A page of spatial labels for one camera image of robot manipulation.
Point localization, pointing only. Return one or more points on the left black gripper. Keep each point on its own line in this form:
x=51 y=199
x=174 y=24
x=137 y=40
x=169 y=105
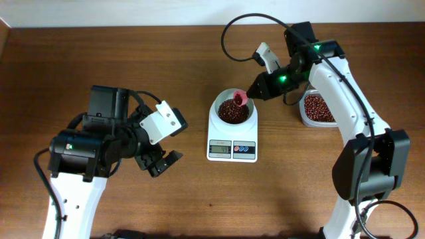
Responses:
x=146 y=162

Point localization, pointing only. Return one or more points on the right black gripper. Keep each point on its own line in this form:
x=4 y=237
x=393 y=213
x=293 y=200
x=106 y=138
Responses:
x=262 y=79

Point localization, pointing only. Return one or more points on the white digital kitchen scale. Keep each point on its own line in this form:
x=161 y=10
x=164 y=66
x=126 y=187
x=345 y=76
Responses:
x=232 y=142

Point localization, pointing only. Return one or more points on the clear plastic bean container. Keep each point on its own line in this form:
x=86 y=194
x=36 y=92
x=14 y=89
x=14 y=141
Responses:
x=305 y=120

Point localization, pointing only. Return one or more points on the pink measuring scoop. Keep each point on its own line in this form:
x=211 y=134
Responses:
x=240 y=98

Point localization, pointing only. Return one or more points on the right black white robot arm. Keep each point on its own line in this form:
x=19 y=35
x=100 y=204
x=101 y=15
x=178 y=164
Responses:
x=373 y=160

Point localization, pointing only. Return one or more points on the red beans in bowl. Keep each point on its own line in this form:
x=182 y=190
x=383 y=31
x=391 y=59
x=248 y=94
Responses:
x=229 y=112

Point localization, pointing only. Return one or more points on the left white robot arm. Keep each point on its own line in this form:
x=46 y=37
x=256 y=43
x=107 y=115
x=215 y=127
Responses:
x=81 y=158

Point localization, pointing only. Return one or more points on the white bowl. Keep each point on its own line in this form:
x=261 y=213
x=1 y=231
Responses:
x=226 y=95

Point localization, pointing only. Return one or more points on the red beans pile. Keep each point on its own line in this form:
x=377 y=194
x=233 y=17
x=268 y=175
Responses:
x=316 y=109

